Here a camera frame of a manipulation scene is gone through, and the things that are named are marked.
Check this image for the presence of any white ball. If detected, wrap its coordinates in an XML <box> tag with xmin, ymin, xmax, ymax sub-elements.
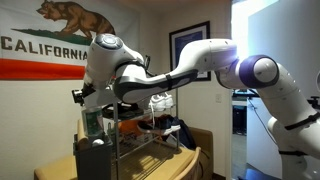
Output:
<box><xmin>91</xmin><ymin>137</ymin><xmax>106</xmax><ymax>148</ymax></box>

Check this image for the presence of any navy sneaker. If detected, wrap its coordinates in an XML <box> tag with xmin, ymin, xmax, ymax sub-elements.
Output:
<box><xmin>136</xmin><ymin>119</ymin><xmax>174</xmax><ymax>136</ymax></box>
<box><xmin>156</xmin><ymin>114</ymin><xmax>183</xmax><ymax>133</ymax></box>

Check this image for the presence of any dark blue backpack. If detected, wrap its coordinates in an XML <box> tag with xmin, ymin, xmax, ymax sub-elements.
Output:
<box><xmin>173</xmin><ymin>119</ymin><xmax>198</xmax><ymax>151</ymax></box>

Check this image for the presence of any black cap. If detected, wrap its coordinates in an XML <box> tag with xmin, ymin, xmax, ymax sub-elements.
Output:
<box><xmin>102</xmin><ymin>102</ymin><xmax>142</xmax><ymax>120</ymax></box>

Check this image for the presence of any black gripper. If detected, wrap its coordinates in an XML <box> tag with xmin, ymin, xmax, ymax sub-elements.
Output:
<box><xmin>71</xmin><ymin>82</ymin><xmax>98</xmax><ymax>107</ymax></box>

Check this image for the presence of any white sneaker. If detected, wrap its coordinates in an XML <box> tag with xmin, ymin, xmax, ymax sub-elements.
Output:
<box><xmin>148</xmin><ymin>94</ymin><xmax>167</xmax><ymax>113</ymax></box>
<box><xmin>161</xmin><ymin>92</ymin><xmax>176</xmax><ymax>109</ymax></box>

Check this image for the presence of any black framed picture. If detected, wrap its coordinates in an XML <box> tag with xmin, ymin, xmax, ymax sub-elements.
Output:
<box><xmin>168</xmin><ymin>20</ymin><xmax>212</xmax><ymax>82</ymax></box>

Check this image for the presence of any California Republic flag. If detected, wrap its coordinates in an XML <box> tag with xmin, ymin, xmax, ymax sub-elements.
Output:
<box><xmin>0</xmin><ymin>0</ymin><xmax>141</xmax><ymax>81</ymax></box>

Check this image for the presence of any green bottle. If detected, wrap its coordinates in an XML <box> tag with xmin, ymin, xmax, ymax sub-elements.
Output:
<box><xmin>81</xmin><ymin>105</ymin><xmax>105</xmax><ymax>138</ymax></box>

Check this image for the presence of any grey metal shoe rack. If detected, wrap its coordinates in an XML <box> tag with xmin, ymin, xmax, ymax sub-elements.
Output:
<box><xmin>101</xmin><ymin>87</ymin><xmax>181</xmax><ymax>180</ymax></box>

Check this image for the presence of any grey bin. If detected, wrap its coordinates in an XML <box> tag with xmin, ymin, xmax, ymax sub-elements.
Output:
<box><xmin>73</xmin><ymin>133</ymin><xmax>115</xmax><ymax>180</ymax></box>

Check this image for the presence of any light wood desk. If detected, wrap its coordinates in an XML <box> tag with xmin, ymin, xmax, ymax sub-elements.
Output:
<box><xmin>33</xmin><ymin>125</ymin><xmax>215</xmax><ymax>180</ymax></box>

